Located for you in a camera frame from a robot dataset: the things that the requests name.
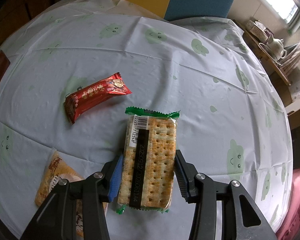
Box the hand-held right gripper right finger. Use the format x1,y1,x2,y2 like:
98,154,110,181
174,149,278,240

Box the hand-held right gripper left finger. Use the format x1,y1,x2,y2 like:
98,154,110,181
20,154,124,240

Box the cracker packet with green ends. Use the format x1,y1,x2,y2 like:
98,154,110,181
115,106,181,215

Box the orange and white pastry packet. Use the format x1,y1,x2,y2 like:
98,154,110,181
34,149,108,239

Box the small patterned red snack packet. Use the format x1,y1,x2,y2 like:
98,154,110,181
64,72,132,125

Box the pink cloth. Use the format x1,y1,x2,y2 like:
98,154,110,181
275,167,300,240

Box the wooden side table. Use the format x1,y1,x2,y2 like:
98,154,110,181
232,19,294,108

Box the white teapot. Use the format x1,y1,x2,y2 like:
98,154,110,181
267,38,288,58

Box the woven tissue box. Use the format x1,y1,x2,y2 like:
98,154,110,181
246,20,272,42

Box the wooden wardrobe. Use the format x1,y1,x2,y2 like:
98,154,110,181
0,0,113,30

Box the window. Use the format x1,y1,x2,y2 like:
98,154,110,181
245,0,300,23

